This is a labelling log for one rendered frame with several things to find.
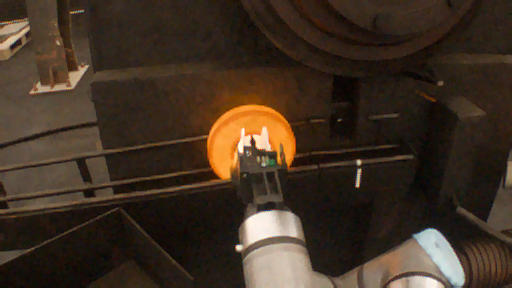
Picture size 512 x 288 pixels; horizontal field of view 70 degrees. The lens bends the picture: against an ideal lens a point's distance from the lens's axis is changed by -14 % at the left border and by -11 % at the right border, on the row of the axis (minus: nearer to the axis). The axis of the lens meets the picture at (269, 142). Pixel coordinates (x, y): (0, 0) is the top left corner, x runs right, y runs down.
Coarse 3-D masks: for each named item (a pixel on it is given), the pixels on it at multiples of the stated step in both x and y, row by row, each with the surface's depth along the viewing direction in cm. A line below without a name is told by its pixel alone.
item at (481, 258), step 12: (468, 240) 83; (480, 240) 81; (492, 240) 81; (456, 252) 81; (468, 252) 79; (480, 252) 78; (492, 252) 79; (504, 252) 79; (468, 264) 78; (480, 264) 77; (492, 264) 77; (504, 264) 77; (468, 276) 78; (480, 276) 76; (492, 276) 77; (504, 276) 78
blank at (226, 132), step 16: (240, 112) 70; (256, 112) 70; (272, 112) 72; (224, 128) 71; (240, 128) 71; (256, 128) 72; (272, 128) 72; (288, 128) 73; (208, 144) 72; (224, 144) 72; (272, 144) 74; (288, 144) 74; (224, 160) 74; (288, 160) 76; (224, 176) 75
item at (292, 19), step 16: (272, 0) 57; (288, 0) 58; (304, 0) 56; (320, 0) 56; (288, 16) 59; (304, 16) 59; (320, 16) 58; (336, 16) 58; (304, 32) 60; (320, 32) 61; (336, 32) 59; (352, 32) 59; (368, 32) 60; (432, 32) 64; (320, 48) 62; (336, 48) 62; (352, 48) 63; (368, 48) 63; (384, 48) 64; (400, 48) 64; (416, 48) 65
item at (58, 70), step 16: (32, 0) 270; (48, 0) 273; (64, 0) 302; (32, 16) 276; (48, 16) 279; (64, 16) 308; (32, 32) 282; (48, 32) 285; (64, 32) 315; (48, 48) 291; (64, 48) 321; (48, 64) 297; (64, 64) 299; (48, 80) 303; (64, 80) 306
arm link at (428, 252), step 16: (416, 240) 49; (432, 240) 47; (384, 256) 52; (400, 256) 49; (416, 256) 48; (432, 256) 46; (448, 256) 48; (368, 272) 52; (384, 272) 50; (400, 272) 46; (416, 272) 45; (432, 272) 45; (448, 272) 45
